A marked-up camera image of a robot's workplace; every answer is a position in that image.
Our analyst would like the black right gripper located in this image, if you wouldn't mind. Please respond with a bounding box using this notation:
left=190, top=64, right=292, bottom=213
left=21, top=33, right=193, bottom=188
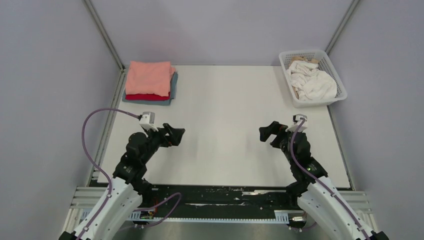
left=258, top=121, right=295, bottom=166

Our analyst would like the folded pink t shirt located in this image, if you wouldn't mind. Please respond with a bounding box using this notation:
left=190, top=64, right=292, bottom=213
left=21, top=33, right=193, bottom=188
left=125, top=61, right=176, bottom=97

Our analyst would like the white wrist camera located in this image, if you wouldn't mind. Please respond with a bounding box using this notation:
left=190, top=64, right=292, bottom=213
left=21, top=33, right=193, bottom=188
left=285, top=114, right=308, bottom=133
left=138, top=111, right=159, bottom=132

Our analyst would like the white slotted cable duct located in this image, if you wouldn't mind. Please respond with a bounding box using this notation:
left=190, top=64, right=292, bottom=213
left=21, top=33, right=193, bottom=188
left=81, top=208, right=289, bottom=224

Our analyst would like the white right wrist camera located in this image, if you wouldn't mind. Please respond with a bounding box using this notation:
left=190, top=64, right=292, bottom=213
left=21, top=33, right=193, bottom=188
left=285, top=114, right=308, bottom=133

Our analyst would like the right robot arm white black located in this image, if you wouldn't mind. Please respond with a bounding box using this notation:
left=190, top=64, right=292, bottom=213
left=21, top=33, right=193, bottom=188
left=259, top=117, right=388, bottom=240

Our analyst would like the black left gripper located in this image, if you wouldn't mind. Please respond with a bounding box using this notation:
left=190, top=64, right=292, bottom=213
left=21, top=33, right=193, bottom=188
left=141, top=122, right=185, bottom=164

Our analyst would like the beige t shirt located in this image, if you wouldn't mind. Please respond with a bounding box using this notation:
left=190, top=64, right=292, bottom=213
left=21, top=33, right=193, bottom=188
left=289, top=55, right=320, bottom=65

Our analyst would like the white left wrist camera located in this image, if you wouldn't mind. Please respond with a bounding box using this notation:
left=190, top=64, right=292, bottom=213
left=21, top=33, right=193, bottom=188
left=138, top=111, right=159, bottom=132

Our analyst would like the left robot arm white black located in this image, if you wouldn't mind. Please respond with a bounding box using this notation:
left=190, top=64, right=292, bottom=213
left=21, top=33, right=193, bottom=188
left=59, top=123, right=185, bottom=240

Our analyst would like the white t shirt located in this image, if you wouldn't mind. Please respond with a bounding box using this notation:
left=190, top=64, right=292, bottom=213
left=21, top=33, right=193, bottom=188
left=286, top=60, right=337, bottom=101

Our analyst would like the aluminium frame rail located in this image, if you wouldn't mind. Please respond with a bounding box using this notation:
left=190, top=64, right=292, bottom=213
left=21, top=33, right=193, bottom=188
left=65, top=186, right=379, bottom=233

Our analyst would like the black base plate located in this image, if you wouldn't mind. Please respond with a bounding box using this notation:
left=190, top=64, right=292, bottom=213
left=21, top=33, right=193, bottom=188
left=140, top=183, right=307, bottom=219

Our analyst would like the corner frame post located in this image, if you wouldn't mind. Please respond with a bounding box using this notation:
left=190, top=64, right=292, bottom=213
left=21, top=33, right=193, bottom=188
left=82, top=0, right=125, bottom=72
left=325, top=0, right=362, bottom=55

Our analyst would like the right corner frame post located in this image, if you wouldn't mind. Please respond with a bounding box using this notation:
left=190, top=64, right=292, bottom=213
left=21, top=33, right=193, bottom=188
left=325, top=0, right=362, bottom=55

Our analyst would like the folded red t shirt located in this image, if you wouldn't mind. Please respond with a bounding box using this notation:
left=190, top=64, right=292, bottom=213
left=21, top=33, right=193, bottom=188
left=124, top=92, right=171, bottom=102

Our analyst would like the white plastic basket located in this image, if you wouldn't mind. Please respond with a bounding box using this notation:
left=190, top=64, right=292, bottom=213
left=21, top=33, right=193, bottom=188
left=278, top=49, right=347, bottom=108

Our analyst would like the left corner frame post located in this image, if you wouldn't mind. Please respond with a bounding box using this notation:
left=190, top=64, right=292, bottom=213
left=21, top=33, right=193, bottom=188
left=82, top=0, right=125, bottom=72

